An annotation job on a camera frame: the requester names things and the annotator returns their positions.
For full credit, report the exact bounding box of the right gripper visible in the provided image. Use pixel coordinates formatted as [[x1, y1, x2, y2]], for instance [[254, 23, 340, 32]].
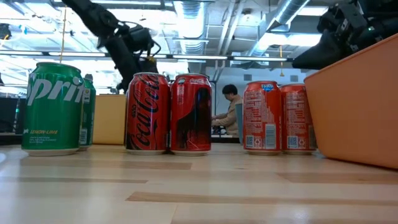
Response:
[[291, 2, 379, 70]]

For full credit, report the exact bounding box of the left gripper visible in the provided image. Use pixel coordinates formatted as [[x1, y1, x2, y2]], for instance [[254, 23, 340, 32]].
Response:
[[104, 32, 160, 94]]

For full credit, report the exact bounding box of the red Coca-Cola can black script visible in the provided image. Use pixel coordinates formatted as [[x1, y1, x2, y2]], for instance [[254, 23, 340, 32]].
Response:
[[124, 72, 171, 156]]

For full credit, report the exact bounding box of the mustard yellow plastic bin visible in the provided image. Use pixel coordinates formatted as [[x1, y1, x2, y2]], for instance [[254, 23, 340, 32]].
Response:
[[92, 94, 127, 146]]

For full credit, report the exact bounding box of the green Sprite can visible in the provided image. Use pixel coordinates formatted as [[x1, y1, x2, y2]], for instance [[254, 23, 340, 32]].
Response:
[[21, 61, 85, 157], [77, 73, 96, 152]]

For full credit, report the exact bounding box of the orange Fanta can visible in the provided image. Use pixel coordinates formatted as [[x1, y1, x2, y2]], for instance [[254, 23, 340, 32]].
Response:
[[279, 83, 318, 156], [242, 80, 282, 156]]

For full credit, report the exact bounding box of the red Coca-Cola can black figure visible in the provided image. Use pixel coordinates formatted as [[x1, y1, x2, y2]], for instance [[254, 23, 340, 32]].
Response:
[[169, 73, 213, 157]]

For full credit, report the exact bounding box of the long ceiling light strip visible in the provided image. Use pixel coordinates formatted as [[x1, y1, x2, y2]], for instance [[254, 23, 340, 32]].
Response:
[[172, 54, 229, 60], [48, 51, 107, 57], [232, 56, 289, 62]]

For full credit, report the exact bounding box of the orange plastic bin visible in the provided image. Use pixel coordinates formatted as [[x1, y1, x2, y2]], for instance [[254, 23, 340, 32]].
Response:
[[303, 32, 398, 170]]

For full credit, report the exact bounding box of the teal plastic bin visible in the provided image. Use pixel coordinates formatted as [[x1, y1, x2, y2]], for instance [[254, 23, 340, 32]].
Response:
[[234, 103, 244, 146]]

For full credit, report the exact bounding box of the person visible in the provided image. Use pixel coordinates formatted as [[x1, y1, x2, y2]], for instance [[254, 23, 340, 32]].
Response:
[[211, 83, 244, 136]]

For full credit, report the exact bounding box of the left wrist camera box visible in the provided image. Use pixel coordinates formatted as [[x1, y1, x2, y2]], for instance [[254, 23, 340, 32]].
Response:
[[123, 24, 156, 55]]

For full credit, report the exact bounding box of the silver spiral air duct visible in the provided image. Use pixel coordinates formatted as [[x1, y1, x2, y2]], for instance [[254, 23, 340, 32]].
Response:
[[248, 0, 312, 58]]

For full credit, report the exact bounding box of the yellow power cord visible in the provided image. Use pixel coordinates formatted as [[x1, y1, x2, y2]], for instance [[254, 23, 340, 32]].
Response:
[[60, 6, 68, 63]]

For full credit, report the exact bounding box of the silver ribbed air duct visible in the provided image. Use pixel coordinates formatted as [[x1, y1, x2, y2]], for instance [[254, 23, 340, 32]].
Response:
[[172, 0, 206, 56]]

